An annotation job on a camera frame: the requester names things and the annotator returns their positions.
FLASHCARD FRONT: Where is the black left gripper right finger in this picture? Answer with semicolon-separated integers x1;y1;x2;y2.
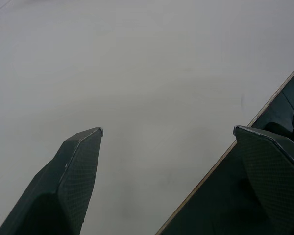
232;125;294;235

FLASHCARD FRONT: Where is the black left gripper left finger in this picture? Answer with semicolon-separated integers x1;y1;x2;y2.
0;127;104;235

